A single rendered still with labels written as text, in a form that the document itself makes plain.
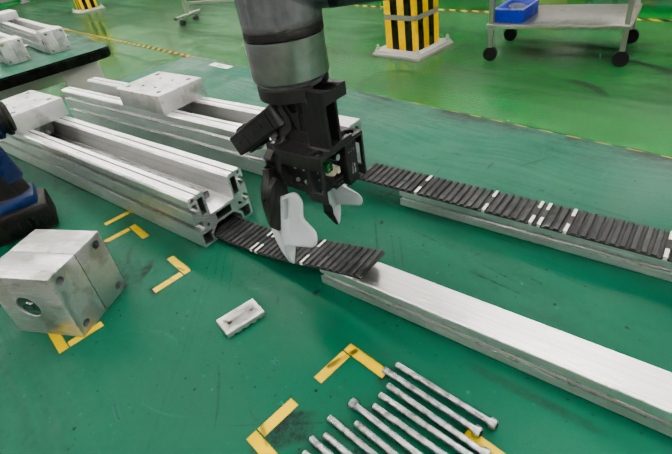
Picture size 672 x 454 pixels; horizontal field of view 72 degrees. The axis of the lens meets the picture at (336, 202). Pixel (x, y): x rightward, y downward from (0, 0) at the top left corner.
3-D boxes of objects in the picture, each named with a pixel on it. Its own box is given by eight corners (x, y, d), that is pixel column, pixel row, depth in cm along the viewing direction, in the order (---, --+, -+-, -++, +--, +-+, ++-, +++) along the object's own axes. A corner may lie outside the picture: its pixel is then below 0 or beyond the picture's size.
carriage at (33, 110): (75, 125, 104) (61, 97, 100) (25, 147, 97) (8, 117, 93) (44, 116, 113) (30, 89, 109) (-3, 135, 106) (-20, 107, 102)
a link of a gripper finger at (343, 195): (366, 234, 57) (342, 187, 51) (329, 221, 61) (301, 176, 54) (378, 215, 59) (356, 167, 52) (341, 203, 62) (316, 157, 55)
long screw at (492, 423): (499, 425, 40) (499, 418, 40) (493, 434, 40) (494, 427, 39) (400, 364, 47) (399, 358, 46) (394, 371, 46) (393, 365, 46)
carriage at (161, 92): (210, 107, 101) (201, 76, 97) (169, 128, 94) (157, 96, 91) (168, 98, 110) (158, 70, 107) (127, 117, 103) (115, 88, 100)
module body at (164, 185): (253, 212, 74) (240, 166, 69) (205, 248, 68) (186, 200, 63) (42, 133, 120) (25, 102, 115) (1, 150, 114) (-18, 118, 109)
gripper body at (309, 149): (326, 212, 47) (306, 99, 40) (266, 192, 51) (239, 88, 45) (369, 176, 51) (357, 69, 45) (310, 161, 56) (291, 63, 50)
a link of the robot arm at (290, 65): (226, 43, 43) (285, 19, 48) (239, 90, 45) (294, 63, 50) (285, 47, 38) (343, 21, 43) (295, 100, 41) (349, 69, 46)
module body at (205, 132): (326, 159, 86) (319, 116, 81) (290, 185, 80) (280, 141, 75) (108, 105, 131) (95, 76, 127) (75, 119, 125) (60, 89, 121)
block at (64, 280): (137, 273, 65) (109, 219, 60) (84, 337, 56) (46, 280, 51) (79, 269, 68) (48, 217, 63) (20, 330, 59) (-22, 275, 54)
